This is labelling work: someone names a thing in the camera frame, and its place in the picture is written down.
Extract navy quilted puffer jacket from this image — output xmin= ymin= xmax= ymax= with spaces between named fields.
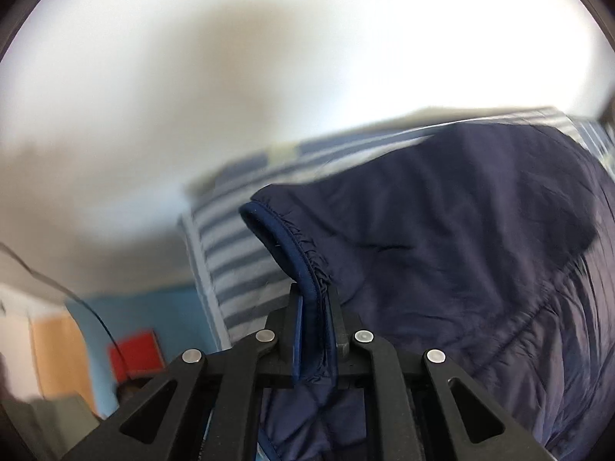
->
xmin=240 ymin=123 xmax=614 ymax=460

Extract blue striped bed cover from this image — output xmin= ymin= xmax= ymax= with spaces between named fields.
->
xmin=178 ymin=107 xmax=615 ymax=352

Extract red box on floor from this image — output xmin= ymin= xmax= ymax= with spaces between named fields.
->
xmin=107 ymin=330 xmax=166 ymax=382

